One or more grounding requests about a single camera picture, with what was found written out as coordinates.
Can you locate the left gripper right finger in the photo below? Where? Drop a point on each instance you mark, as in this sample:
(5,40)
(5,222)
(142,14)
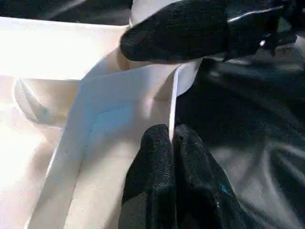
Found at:
(205,191)

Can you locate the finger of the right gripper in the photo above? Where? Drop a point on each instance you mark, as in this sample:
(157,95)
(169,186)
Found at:
(181,33)

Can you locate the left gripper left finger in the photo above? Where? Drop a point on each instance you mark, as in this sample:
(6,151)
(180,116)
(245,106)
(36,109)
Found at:
(150,186)

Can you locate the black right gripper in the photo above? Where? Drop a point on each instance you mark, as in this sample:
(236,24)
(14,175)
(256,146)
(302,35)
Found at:
(257,28)

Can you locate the white plastic table leg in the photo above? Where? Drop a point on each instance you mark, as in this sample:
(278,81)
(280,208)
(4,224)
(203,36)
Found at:
(147,8)

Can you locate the white plastic table top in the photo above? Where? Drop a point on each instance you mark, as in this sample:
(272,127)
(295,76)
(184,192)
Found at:
(95,119)

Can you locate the black mat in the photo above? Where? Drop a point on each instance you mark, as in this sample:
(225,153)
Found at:
(257,133)

